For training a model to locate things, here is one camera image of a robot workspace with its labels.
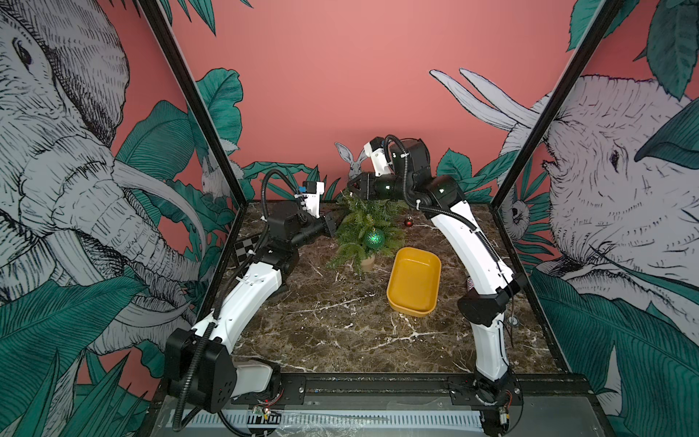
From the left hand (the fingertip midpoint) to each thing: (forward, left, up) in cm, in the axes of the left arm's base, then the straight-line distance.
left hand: (349, 206), depth 71 cm
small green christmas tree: (-4, -3, +1) cm, 5 cm away
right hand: (+3, 0, +7) cm, 7 cm away
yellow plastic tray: (-3, -24, -38) cm, 45 cm away
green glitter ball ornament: (-7, -6, -5) cm, 11 cm away
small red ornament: (0, -17, -8) cm, 19 cm away
